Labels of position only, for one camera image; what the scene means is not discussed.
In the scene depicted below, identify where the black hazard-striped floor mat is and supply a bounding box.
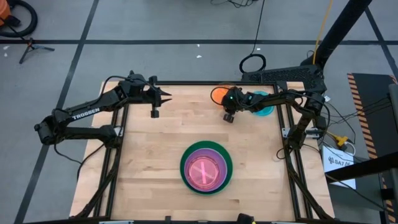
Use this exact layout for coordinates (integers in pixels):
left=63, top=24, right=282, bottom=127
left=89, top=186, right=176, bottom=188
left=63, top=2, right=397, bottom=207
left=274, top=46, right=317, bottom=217
left=346, top=72, right=398, bottom=224

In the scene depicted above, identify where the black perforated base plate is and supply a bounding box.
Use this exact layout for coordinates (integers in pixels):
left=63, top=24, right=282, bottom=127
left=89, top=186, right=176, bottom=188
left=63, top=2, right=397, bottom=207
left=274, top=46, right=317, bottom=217
left=241, top=66, right=327, bottom=94

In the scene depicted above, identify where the purple plastic plate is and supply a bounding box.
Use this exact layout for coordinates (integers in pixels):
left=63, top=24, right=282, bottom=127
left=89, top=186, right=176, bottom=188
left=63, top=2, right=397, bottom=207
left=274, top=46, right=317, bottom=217
left=183, top=148, right=229, bottom=193

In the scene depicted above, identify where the white paper sign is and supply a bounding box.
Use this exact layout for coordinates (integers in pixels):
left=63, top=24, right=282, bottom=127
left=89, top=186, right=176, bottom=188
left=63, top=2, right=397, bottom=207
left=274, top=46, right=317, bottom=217
left=321, top=145, right=357, bottom=190

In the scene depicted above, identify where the black table-level camera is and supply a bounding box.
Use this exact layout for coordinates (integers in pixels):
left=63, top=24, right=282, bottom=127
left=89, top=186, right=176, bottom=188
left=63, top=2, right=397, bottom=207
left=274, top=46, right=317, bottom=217
left=237, top=213, right=254, bottom=224

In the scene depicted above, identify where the black metal beam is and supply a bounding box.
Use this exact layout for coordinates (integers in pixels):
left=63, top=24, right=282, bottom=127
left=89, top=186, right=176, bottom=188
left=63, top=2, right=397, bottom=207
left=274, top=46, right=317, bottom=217
left=324, top=151, right=398, bottom=184

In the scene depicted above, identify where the black floor tripod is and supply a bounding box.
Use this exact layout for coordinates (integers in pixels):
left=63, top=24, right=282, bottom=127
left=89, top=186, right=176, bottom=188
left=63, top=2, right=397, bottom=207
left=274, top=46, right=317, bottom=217
left=19, top=37, right=55, bottom=65

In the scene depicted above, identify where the black camera mast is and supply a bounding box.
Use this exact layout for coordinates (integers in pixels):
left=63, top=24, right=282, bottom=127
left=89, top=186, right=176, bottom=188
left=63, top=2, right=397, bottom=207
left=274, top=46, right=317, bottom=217
left=300, top=0, right=373, bottom=68

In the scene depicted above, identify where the yellow hanging cable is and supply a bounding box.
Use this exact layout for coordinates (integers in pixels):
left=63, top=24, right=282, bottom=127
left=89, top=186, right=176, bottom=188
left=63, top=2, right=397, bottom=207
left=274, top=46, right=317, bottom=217
left=312, top=0, right=335, bottom=65

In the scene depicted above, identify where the translucent orange plastic plate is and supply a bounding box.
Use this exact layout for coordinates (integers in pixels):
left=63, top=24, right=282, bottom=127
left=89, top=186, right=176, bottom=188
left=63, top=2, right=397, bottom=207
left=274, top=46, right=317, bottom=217
left=210, top=83, right=234, bottom=106

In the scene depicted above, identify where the black vacuum hose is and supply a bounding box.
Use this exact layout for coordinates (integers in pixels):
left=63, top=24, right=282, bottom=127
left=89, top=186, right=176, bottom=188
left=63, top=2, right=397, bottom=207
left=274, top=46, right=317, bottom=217
left=0, top=0, right=39, bottom=39

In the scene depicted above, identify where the dark green plastic plate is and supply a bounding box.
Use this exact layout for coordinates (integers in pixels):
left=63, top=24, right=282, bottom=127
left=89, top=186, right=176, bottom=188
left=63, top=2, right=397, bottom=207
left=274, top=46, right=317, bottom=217
left=180, top=140, right=234, bottom=196

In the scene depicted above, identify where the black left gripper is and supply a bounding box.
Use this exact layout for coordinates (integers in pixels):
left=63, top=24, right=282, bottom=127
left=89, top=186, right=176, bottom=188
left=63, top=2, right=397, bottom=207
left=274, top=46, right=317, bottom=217
left=146, top=76, right=172, bottom=108

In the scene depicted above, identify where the yellow cable connector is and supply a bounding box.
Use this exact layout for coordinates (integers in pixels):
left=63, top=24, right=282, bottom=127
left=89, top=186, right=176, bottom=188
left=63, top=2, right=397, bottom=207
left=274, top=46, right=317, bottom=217
left=333, top=134, right=349, bottom=147

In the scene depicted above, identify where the black hanging cable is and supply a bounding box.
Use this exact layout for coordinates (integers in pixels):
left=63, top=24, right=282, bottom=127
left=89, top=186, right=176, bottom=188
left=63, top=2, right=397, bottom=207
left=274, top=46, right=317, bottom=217
left=238, top=0, right=267, bottom=74

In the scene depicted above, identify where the black aluminium table frame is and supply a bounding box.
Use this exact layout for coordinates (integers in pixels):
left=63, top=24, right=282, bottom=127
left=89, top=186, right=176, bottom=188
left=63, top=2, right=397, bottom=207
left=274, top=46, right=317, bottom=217
left=70, top=80, right=335, bottom=224

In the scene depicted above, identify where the translucent cyan plastic plate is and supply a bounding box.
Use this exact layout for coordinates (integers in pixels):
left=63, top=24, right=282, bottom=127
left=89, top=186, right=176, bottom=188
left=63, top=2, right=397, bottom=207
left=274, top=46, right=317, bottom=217
left=251, top=90, right=275, bottom=118

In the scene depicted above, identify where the translucent pink plastic plate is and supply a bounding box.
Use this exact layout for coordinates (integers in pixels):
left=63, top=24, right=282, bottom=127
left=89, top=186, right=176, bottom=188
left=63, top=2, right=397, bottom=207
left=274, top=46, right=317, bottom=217
left=185, top=152, right=226, bottom=192

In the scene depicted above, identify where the orange vacuum body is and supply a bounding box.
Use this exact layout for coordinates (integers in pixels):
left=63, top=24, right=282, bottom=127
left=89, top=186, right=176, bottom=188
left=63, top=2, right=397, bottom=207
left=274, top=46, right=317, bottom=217
left=0, top=0, right=12, bottom=27

